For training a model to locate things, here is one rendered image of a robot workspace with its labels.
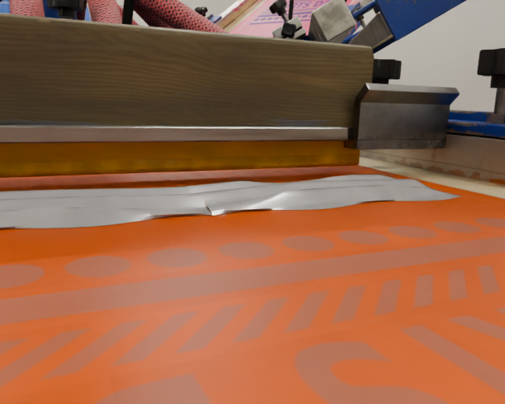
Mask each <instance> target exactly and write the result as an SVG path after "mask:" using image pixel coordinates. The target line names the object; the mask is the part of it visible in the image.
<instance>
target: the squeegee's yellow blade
mask: <svg viewBox="0 0 505 404"><path fill-rule="evenodd" d="M339 154H360V150H355V149H350V148H346V147H344V140H332V141H239V142H145V143H0V162H16V161H52V160H123V159H159V158H196V157H232V156H303V155H339Z"/></svg>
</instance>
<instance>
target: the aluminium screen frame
mask: <svg viewBox="0 0 505 404"><path fill-rule="evenodd" d="M360 157H365V158H369V159H373V160H381V161H385V162H389V163H393V164H401V165H406V166H410V167H414V168H421V169H426V170H430V171H434V172H442V173H446V174H451V175H455V176H462V177H466V178H471V179H475V180H483V181H487V182H492V183H496V184H503V185H505V138H497V137H489V136H481V135H465V134H458V133H450V132H447V135H446V147H445V148H423V149H379V150H360Z"/></svg>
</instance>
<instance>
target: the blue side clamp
mask: <svg viewBox="0 0 505 404"><path fill-rule="evenodd" d="M487 113H493V114H494V112H493V111H460V110H450V113H449V120H448V123H447V129H446V131H447V132H450V133H458V134H465V135H481V136H489V137H497V138H505V124H499V123H486V120H487Z"/></svg>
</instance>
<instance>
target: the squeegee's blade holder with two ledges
mask: <svg viewBox="0 0 505 404"><path fill-rule="evenodd" d="M348 130H349V129H348V128H347V127H303V126H163V125H21V124H0V143H145V142H239V141H332V140H347V139H348Z"/></svg>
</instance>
